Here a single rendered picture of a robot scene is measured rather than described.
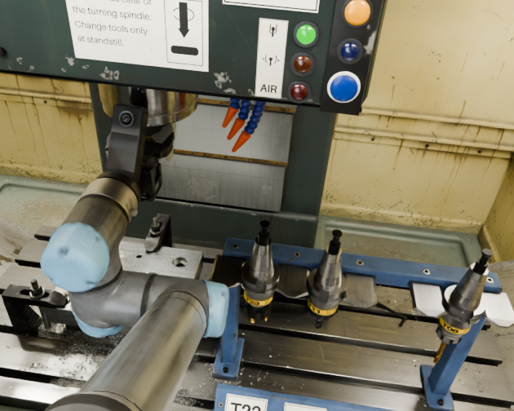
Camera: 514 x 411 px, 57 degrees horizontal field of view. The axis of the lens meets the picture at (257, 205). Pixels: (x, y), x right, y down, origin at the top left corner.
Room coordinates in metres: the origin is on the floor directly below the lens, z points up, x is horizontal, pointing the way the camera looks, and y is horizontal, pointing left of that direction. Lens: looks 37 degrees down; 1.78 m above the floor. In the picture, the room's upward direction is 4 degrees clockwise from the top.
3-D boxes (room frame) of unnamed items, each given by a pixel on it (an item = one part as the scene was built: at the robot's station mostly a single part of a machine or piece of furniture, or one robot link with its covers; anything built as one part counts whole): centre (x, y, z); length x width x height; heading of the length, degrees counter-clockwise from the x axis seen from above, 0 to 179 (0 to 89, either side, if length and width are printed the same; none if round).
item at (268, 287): (0.56, -0.01, 1.21); 0.06 x 0.06 x 0.03
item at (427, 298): (0.54, -0.29, 1.21); 0.07 x 0.05 x 0.01; 175
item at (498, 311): (0.53, -0.40, 1.21); 0.07 x 0.05 x 0.01; 175
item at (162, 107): (0.73, 0.19, 1.48); 0.16 x 0.16 x 0.12
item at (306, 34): (0.50, -0.04, 1.63); 0.02 x 0.01 x 0.02; 85
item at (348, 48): (0.50, -0.09, 1.62); 0.02 x 0.01 x 0.02; 85
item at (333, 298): (0.55, -0.12, 1.21); 0.06 x 0.06 x 0.03
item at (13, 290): (0.66, 0.45, 0.97); 0.13 x 0.03 x 0.15; 85
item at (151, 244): (0.90, 0.24, 0.97); 0.13 x 0.03 x 0.15; 175
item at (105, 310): (0.45, 0.20, 1.26); 0.11 x 0.08 x 0.11; 86
